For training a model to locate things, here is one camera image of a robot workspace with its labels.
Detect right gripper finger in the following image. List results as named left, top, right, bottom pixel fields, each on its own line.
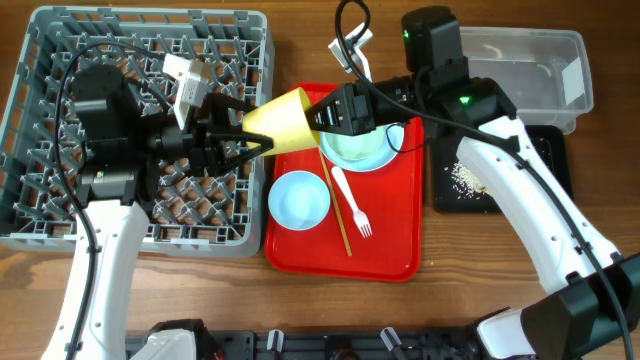
left=305, top=84, right=349, bottom=118
left=305, top=112, right=344, bottom=134

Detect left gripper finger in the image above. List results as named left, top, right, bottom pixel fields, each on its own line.
left=207, top=131, right=274, bottom=176
left=219, top=94, right=257, bottom=120

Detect green bowl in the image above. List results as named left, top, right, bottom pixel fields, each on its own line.
left=325, top=129, right=383, bottom=161

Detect yellow plastic cup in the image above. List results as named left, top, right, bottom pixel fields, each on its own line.
left=241, top=87, right=320, bottom=156

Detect light blue bowl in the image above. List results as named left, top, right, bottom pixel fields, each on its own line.
left=268, top=170, right=331, bottom=231

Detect wooden chopstick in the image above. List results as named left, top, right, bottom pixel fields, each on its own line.
left=318, top=148, right=352, bottom=257

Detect rice and peanut leftovers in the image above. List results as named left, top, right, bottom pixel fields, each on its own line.
left=451, top=162, right=490, bottom=198

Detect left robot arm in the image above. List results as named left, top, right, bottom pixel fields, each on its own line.
left=43, top=55, right=274, bottom=359

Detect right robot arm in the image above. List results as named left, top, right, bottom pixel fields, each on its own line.
left=306, top=6, right=639, bottom=359

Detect grey plastic dishwasher rack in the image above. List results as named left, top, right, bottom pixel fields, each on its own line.
left=1, top=6, right=275, bottom=257

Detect clear plastic waste bin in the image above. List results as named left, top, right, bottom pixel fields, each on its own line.
left=460, top=26, right=594, bottom=134

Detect large light blue plate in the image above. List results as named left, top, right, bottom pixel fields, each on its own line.
left=320, top=125, right=405, bottom=172

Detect white plastic fork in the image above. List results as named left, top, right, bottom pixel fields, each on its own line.
left=331, top=166, right=373, bottom=238

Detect red plastic serving tray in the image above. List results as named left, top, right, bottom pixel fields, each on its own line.
left=264, top=81, right=426, bottom=284

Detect black rectangular food tray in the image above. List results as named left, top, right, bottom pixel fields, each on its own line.
left=431, top=125, right=574, bottom=214

